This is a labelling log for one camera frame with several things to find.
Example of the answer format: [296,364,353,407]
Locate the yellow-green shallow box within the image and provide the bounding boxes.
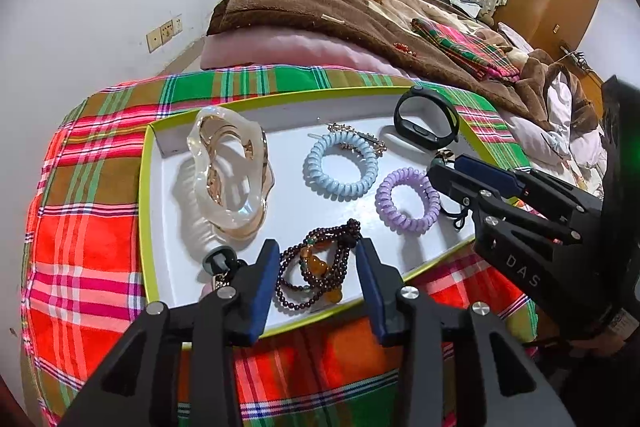
[137,86,482,351]

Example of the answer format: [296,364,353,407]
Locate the dark bead bracelet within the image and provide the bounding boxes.
[273,217,364,311]

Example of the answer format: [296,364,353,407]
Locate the purple spiral hair tie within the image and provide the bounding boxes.
[374,167,441,236]

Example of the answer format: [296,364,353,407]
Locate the black hair tie gold charm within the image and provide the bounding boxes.
[434,147,473,230]

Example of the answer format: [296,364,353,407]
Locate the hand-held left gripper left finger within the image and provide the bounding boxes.
[57,238,282,427]

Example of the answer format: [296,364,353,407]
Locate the white quilt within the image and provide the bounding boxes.
[497,21,608,200]

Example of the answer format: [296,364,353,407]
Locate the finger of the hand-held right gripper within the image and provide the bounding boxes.
[427,161,602,309]
[451,153,604,229]

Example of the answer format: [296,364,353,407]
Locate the folded plaid cloth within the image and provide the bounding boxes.
[410,16,522,83]

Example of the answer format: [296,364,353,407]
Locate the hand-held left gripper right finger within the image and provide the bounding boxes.
[356,237,576,427]

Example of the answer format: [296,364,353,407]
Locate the black hair tie with ball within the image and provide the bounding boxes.
[201,246,240,294]

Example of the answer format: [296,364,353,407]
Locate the black smart band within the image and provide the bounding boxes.
[393,86,461,152]

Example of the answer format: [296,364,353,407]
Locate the pink pillow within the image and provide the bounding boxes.
[199,28,407,78]

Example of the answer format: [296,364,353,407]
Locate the metal hair clip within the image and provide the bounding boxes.
[315,122,388,154]

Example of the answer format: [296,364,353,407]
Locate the plaid bedsheet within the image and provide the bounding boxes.
[22,64,541,427]

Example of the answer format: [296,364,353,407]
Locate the wall socket plate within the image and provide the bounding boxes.
[145,18,184,54]

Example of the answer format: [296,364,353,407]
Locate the blue spiral hair tie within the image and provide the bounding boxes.
[303,131,380,203]

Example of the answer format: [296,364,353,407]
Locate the brown blanket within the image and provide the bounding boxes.
[206,0,601,132]

